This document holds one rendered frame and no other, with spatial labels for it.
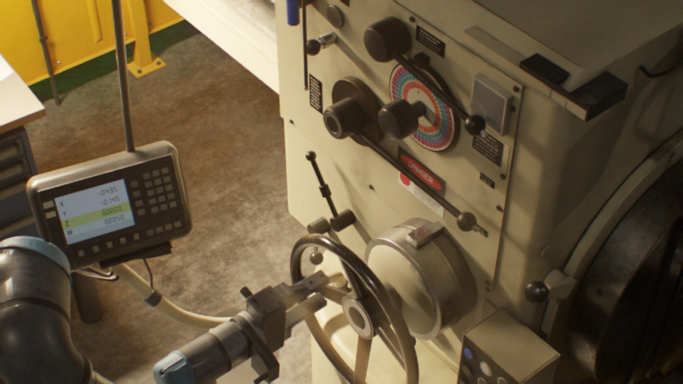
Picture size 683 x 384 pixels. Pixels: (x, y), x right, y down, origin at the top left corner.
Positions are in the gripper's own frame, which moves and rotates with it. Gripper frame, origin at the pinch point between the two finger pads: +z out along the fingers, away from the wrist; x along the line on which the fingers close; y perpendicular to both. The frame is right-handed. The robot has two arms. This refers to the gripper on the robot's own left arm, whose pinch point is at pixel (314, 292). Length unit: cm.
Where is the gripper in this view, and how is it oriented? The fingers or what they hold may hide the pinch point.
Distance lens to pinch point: 184.7
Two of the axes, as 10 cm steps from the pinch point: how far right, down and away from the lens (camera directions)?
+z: 7.8, -4.3, 4.6
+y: -6.3, -6.1, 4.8
